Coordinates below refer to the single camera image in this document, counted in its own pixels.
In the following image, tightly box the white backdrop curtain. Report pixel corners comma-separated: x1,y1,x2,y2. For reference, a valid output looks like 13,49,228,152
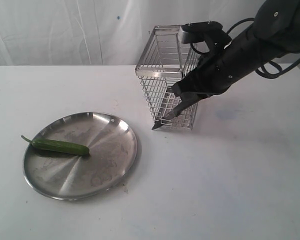
0,0,263,66

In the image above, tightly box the round steel plate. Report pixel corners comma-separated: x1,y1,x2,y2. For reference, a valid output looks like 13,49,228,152
23,112,141,201

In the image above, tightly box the black handled knife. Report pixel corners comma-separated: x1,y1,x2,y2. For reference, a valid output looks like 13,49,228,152
151,114,174,130

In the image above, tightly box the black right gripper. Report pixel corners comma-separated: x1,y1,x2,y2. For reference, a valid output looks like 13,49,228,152
167,39,253,118

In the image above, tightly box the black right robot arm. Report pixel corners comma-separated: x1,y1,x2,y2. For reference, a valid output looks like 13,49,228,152
164,0,300,120

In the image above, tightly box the chrome wire utensil rack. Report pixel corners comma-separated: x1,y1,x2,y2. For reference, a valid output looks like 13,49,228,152
135,25,200,130

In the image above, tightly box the green cucumber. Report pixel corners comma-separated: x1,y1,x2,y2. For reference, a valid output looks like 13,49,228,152
20,135,90,156

